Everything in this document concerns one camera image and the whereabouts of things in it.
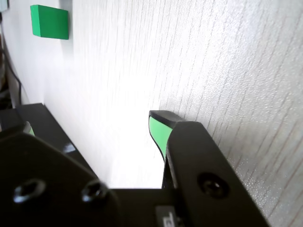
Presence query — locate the green cube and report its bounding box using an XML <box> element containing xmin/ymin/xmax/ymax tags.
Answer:
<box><xmin>30</xmin><ymin>4</ymin><xmax>70</xmax><ymax>41</ymax></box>

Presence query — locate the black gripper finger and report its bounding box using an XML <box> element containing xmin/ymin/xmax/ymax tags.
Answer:
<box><xmin>0</xmin><ymin>121</ymin><xmax>119</xmax><ymax>227</ymax></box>
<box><xmin>148</xmin><ymin>110</ymin><xmax>272</xmax><ymax>227</ymax></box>

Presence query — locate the black box tray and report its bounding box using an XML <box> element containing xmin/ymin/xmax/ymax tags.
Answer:
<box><xmin>0</xmin><ymin>107</ymin><xmax>24</xmax><ymax>132</ymax></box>

